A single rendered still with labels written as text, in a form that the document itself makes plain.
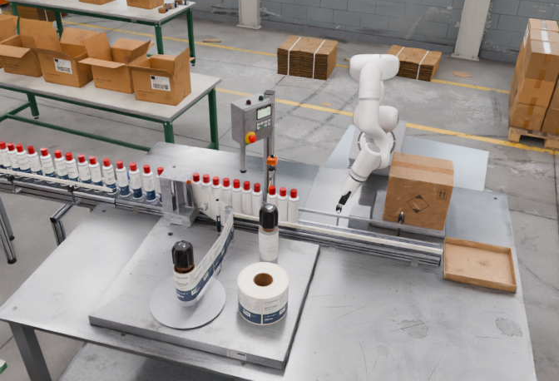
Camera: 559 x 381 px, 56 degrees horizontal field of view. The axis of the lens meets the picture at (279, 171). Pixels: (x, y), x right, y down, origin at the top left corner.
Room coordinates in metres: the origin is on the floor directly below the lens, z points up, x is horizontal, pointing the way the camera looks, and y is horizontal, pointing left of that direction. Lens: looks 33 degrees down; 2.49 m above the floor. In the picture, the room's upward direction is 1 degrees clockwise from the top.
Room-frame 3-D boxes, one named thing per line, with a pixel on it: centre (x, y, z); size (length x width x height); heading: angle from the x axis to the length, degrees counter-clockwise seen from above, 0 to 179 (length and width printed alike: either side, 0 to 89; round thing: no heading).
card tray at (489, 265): (1.81, -0.92, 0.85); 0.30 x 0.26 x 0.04; 76
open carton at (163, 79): (3.72, 0.89, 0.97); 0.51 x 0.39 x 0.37; 164
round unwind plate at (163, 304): (1.52, 0.36, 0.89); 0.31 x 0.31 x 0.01
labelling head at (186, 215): (2.07, 0.48, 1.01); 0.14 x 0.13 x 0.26; 76
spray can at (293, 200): (2.03, -0.07, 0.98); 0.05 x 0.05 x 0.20
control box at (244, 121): (2.17, 0.13, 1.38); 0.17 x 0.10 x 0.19; 131
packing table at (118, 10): (6.41, 2.20, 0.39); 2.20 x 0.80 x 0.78; 68
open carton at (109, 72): (3.91, 1.26, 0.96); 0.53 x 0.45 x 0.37; 160
